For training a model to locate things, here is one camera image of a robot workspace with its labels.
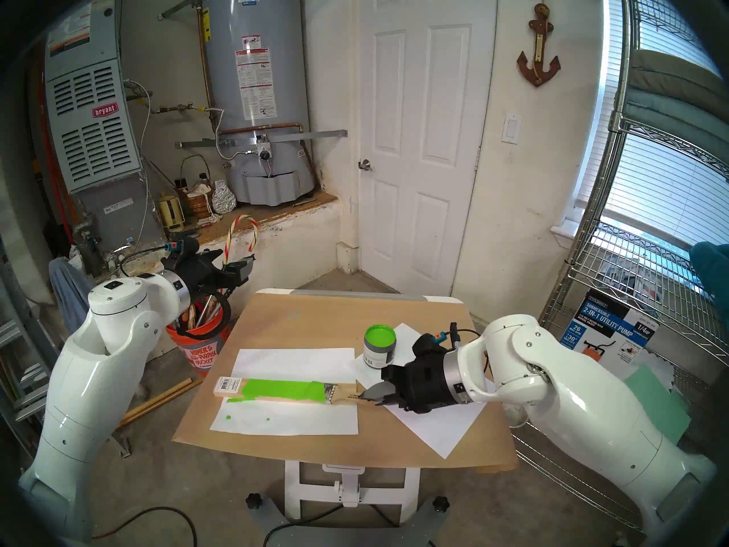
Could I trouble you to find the rusty anchor wall decoration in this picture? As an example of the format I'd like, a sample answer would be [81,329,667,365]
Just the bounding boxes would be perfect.
[517,0,562,88]

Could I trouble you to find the teal folded cushion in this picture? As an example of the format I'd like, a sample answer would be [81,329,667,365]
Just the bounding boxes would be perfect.
[621,87,729,153]

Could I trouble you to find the olive folded cushion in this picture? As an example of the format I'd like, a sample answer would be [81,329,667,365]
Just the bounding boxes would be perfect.
[629,49,729,105]

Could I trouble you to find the brown hardboard table cover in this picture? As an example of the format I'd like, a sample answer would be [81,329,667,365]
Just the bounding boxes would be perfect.
[173,292,519,473]

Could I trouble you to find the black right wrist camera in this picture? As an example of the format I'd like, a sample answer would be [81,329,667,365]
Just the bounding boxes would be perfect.
[412,323,461,358]

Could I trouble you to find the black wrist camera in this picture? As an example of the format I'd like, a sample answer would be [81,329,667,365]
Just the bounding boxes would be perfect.
[412,323,461,358]
[164,237,200,262]

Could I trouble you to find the wooden sticks bundle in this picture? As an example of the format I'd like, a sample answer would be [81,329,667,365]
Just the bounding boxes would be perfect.
[117,378,200,430]

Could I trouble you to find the white panel door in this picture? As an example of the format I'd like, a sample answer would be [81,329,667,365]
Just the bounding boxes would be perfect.
[359,0,497,299]

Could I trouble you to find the light green paper sheet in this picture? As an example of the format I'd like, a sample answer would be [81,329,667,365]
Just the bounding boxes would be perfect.
[624,364,693,445]

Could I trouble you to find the wicker basket with handle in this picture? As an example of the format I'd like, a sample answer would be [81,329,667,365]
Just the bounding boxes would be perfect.
[179,154,212,219]

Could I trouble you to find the blue cloth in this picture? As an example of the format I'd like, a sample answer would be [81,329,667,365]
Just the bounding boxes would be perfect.
[48,256,95,336]

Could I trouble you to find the grey bryant furnace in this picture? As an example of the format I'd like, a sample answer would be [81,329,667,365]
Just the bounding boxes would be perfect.
[43,0,166,250]

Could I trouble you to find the black floor cable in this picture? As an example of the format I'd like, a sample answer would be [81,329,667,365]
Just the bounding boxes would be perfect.
[94,506,198,547]

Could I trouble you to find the chrome wire shelf rack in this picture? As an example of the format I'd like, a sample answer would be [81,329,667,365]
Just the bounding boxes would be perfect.
[513,0,729,538]

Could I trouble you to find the wooden chip paint brush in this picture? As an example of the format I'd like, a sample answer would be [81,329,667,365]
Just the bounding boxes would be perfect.
[323,383,368,406]

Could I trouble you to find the white paper sheet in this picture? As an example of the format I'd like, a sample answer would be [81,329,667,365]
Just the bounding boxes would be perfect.
[352,324,496,459]
[210,348,359,438]

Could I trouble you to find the foil wrapped object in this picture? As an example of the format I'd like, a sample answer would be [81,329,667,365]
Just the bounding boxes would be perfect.
[211,180,236,214]

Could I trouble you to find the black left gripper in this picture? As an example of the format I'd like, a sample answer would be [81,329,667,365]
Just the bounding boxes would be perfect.
[181,251,256,295]

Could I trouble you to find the dark teal fabric object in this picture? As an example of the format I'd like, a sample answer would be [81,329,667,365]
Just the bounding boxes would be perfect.
[690,242,729,307]

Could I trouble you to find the green paint sample jar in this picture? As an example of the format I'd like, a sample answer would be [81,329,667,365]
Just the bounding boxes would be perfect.
[363,325,397,369]

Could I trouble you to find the white water heater platform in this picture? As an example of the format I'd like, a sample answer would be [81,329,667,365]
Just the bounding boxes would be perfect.
[97,191,339,290]

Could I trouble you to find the tan board table top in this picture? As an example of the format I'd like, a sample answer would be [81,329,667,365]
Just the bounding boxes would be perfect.
[256,288,465,524]

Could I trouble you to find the striped candy cane decoration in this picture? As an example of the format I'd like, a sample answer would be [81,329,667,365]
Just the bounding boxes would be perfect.
[225,214,259,262]

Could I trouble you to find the utility pump box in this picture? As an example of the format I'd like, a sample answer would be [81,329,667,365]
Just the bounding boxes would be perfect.
[558,289,660,375]

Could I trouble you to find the white window blinds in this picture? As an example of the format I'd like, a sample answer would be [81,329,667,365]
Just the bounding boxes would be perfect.
[575,0,729,250]

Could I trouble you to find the aluminium ladder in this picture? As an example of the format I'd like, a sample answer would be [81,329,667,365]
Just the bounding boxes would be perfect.
[0,238,58,455]

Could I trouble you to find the light wood plank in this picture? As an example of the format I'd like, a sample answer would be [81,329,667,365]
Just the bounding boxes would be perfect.
[214,377,358,406]

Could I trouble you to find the orange plastic bucket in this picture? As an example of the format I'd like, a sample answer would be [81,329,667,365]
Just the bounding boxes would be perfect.
[166,304,231,371]

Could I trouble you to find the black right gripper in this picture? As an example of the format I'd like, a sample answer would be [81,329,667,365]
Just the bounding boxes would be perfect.
[358,351,473,414]

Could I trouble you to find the grey water heater tank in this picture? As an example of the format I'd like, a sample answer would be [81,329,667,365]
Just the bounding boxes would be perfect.
[202,0,317,206]

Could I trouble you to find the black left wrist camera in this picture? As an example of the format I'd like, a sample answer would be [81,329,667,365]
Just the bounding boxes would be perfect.
[164,237,200,262]

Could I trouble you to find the metal water heater strap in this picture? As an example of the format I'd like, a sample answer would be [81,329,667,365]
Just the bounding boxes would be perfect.
[177,130,348,149]

